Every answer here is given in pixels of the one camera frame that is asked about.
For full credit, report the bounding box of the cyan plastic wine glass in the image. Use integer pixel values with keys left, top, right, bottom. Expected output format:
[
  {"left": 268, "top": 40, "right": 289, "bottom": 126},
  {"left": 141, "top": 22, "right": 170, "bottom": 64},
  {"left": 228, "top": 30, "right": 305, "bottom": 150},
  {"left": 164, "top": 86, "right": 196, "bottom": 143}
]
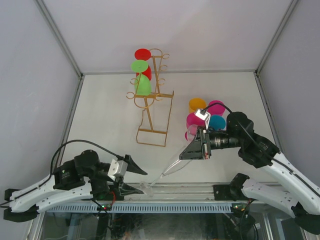
[{"left": 209, "top": 115, "right": 226, "bottom": 131}]

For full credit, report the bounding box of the magenta wine glass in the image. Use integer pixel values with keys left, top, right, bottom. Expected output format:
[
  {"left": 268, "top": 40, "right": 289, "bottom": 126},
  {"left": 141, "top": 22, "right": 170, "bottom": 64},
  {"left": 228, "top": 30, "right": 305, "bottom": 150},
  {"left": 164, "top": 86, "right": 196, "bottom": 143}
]
[
  {"left": 207, "top": 100, "right": 226, "bottom": 117},
  {"left": 186, "top": 113, "right": 205, "bottom": 130}
]

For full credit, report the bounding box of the left black base bracket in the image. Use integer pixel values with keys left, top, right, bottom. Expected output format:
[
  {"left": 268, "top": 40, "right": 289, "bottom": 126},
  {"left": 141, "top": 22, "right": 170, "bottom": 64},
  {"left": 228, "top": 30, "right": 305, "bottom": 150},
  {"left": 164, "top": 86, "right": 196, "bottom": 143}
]
[{"left": 96, "top": 184, "right": 125, "bottom": 201}]

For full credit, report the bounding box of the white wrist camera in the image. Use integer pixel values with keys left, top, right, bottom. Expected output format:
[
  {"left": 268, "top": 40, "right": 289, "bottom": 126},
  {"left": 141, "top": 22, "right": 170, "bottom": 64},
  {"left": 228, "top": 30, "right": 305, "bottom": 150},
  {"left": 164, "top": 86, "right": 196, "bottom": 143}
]
[
  {"left": 194, "top": 109, "right": 211, "bottom": 130},
  {"left": 107, "top": 159, "right": 128, "bottom": 181}
]

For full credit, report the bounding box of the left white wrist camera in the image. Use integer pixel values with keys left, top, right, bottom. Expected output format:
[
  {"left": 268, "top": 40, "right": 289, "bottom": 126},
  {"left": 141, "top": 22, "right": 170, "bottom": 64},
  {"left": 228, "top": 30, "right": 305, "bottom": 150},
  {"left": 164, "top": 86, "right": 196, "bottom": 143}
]
[{"left": 107, "top": 159, "right": 128, "bottom": 181}]

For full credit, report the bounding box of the blue slotted cable duct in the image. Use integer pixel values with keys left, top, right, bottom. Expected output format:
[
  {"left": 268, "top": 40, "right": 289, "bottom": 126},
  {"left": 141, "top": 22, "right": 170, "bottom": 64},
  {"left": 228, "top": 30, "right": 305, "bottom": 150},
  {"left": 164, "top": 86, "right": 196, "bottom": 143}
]
[{"left": 47, "top": 202, "right": 234, "bottom": 214}]

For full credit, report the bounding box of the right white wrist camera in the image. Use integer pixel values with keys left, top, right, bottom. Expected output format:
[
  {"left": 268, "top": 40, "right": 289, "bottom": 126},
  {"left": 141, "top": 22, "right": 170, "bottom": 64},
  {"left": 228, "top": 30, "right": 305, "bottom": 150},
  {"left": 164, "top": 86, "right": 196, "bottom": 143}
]
[{"left": 194, "top": 109, "right": 211, "bottom": 130}]

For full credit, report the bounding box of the right black base bracket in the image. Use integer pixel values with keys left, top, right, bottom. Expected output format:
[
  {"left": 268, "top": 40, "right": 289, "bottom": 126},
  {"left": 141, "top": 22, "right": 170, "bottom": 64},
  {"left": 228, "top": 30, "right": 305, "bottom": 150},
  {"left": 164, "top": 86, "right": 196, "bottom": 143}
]
[{"left": 213, "top": 184, "right": 242, "bottom": 201}]

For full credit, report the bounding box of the aluminium front rail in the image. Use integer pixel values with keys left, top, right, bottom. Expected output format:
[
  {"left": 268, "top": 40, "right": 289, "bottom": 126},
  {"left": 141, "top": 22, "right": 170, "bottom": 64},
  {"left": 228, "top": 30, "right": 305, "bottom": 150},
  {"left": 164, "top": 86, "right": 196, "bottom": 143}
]
[{"left": 36, "top": 182, "right": 308, "bottom": 203}]

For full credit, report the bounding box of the right green led board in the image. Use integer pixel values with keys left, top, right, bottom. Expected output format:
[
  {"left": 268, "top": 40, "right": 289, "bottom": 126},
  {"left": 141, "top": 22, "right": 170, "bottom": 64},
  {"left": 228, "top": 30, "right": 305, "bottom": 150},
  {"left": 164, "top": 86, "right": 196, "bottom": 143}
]
[{"left": 231, "top": 202, "right": 249, "bottom": 218}]

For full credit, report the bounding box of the camera black cable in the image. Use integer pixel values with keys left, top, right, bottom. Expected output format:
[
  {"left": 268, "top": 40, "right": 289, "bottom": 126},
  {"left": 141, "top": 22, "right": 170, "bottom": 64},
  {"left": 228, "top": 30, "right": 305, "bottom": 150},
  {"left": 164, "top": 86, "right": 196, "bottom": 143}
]
[
  {"left": 0, "top": 139, "right": 126, "bottom": 208},
  {"left": 202, "top": 103, "right": 281, "bottom": 161}
]

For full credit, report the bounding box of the right aluminium frame post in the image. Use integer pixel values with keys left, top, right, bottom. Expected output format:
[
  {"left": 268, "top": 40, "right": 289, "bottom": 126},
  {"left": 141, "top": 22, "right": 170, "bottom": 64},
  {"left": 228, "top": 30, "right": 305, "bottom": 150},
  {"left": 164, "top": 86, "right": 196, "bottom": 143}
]
[{"left": 255, "top": 0, "right": 300, "bottom": 75}]

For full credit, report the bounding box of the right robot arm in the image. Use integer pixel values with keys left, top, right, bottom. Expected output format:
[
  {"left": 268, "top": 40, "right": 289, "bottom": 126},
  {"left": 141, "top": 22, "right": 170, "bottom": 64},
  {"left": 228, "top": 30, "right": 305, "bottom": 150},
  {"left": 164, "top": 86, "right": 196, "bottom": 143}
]
[{"left": 179, "top": 111, "right": 320, "bottom": 235}]

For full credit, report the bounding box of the left green led board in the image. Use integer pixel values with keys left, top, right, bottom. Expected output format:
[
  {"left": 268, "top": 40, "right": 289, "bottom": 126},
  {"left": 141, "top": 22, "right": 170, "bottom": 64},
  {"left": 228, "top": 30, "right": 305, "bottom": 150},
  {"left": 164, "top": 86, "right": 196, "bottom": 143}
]
[{"left": 97, "top": 204, "right": 113, "bottom": 212}]

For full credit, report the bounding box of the red plastic wine glass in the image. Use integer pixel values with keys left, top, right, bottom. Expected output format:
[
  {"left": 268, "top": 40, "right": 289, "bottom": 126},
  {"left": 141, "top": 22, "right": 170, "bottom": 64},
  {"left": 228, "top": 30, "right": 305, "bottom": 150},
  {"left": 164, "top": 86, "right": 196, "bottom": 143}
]
[{"left": 134, "top": 48, "right": 152, "bottom": 81}]

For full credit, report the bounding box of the left camera black cable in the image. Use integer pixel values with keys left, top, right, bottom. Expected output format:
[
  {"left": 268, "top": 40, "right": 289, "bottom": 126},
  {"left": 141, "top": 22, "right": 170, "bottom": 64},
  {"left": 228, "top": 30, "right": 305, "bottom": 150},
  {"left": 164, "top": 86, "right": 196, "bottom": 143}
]
[{"left": 0, "top": 139, "right": 126, "bottom": 208}]

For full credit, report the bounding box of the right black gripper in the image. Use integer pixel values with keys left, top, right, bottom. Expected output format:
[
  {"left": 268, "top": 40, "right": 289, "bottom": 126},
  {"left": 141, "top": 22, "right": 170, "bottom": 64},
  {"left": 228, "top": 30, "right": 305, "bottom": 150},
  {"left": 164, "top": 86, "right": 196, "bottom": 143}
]
[{"left": 179, "top": 125, "right": 242, "bottom": 160}]

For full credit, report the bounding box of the green led board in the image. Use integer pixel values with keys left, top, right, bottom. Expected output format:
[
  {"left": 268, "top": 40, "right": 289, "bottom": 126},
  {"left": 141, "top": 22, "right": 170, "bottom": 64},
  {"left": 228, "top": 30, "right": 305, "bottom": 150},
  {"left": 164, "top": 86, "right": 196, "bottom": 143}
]
[
  {"left": 231, "top": 202, "right": 249, "bottom": 218},
  {"left": 97, "top": 204, "right": 113, "bottom": 212}
]

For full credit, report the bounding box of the orange plastic wine glass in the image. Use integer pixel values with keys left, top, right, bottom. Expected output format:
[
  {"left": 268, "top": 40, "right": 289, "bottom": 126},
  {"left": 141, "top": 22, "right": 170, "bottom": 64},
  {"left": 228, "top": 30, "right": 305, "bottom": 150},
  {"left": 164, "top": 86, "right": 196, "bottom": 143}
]
[{"left": 188, "top": 97, "right": 207, "bottom": 113}]

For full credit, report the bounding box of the clear wine glass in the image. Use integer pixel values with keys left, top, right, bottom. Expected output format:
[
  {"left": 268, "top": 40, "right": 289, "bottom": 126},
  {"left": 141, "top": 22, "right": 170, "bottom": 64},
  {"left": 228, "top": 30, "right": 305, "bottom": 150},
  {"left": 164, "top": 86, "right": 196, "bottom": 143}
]
[
  {"left": 185, "top": 124, "right": 199, "bottom": 142},
  {"left": 139, "top": 152, "right": 193, "bottom": 197}
]

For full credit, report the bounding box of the black base bracket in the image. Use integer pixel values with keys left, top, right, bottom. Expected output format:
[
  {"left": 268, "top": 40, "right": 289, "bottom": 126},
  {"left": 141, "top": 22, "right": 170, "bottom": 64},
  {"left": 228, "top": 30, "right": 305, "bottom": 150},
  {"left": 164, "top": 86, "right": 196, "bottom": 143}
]
[
  {"left": 96, "top": 184, "right": 125, "bottom": 201},
  {"left": 213, "top": 184, "right": 242, "bottom": 201}
]

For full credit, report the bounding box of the green plastic wine glass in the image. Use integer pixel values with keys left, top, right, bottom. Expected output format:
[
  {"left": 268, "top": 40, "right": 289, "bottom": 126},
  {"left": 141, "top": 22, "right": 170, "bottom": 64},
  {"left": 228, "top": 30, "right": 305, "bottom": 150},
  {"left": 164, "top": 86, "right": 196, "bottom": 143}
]
[{"left": 131, "top": 59, "right": 152, "bottom": 96}]

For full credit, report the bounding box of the gold wire glass rack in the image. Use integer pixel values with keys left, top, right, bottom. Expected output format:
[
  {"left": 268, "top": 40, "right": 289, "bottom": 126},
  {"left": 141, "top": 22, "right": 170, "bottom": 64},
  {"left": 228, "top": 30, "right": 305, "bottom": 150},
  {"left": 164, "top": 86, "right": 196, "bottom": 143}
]
[{"left": 126, "top": 48, "right": 175, "bottom": 147}]

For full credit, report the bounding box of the aluminium frame post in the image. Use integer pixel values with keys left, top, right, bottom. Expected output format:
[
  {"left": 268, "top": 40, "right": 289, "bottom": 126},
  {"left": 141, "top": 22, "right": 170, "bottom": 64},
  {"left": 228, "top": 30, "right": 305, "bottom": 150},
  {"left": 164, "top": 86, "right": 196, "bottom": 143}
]
[
  {"left": 255, "top": 0, "right": 300, "bottom": 75},
  {"left": 33, "top": 0, "right": 83, "bottom": 79}
]

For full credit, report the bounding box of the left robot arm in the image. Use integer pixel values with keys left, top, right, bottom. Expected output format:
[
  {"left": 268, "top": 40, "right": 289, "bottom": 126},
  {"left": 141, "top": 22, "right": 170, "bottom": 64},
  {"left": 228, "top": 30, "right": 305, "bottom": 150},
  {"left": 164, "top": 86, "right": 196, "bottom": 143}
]
[{"left": 3, "top": 149, "right": 147, "bottom": 223}]

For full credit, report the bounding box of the right camera black cable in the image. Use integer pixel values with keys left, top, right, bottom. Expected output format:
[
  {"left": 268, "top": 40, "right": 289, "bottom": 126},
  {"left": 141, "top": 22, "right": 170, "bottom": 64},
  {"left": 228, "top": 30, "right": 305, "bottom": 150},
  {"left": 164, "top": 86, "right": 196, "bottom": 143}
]
[{"left": 202, "top": 103, "right": 281, "bottom": 161}]

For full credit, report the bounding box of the left aluminium frame post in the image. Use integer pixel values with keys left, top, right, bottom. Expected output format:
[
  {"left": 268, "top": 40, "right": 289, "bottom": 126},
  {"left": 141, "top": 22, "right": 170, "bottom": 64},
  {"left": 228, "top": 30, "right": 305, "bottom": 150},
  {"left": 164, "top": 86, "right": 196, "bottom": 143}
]
[{"left": 33, "top": 0, "right": 83, "bottom": 79}]

